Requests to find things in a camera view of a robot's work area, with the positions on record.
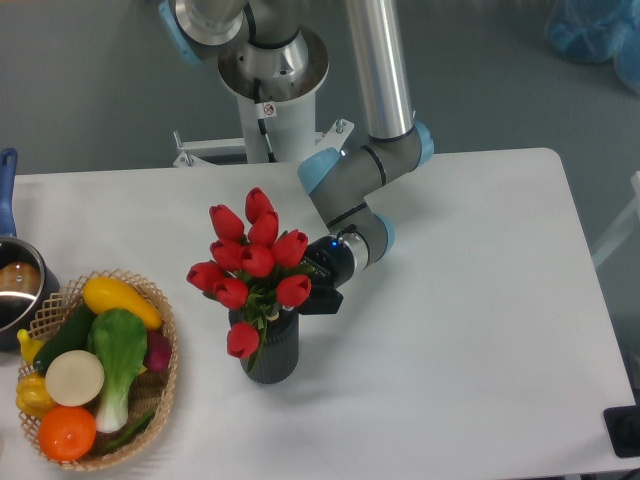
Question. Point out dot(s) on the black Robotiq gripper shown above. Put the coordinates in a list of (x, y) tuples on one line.
[(332, 264)]

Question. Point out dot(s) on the red tulip bouquet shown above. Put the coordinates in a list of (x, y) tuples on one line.
[(256, 272)]

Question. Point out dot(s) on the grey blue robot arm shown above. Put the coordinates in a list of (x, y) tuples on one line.
[(337, 183)]

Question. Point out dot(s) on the dark grey ribbed vase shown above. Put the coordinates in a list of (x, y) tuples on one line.
[(276, 358)]

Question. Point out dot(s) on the purple radish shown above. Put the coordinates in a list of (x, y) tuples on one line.
[(158, 353)]

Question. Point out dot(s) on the woven wicker basket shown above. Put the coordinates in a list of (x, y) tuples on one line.
[(151, 395)]

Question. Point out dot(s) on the green bok choy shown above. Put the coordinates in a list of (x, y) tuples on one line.
[(119, 341)]

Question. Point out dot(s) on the yellow squash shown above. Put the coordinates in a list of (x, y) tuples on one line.
[(102, 294)]

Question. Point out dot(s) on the green bean pod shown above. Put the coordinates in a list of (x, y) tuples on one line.
[(126, 436)]

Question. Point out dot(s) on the dark green cucumber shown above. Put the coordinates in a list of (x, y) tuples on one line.
[(71, 335)]

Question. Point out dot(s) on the cream round disc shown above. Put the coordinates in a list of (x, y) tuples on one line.
[(74, 378)]

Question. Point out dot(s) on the orange fruit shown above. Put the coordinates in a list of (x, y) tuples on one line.
[(67, 433)]

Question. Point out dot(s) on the yellow banana tip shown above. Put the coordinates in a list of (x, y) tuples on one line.
[(29, 346)]

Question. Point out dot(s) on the yellow bell pepper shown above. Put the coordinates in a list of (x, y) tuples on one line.
[(32, 397)]

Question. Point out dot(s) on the black device at edge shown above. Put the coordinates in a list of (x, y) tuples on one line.
[(622, 424)]

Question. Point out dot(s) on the blue plastic bag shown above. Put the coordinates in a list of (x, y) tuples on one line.
[(597, 32)]

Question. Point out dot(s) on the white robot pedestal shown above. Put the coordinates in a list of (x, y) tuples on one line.
[(275, 90)]

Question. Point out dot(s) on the blue handled saucepan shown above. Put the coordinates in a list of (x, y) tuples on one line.
[(26, 280)]

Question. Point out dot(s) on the white frame at right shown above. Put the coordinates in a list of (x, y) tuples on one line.
[(624, 224)]

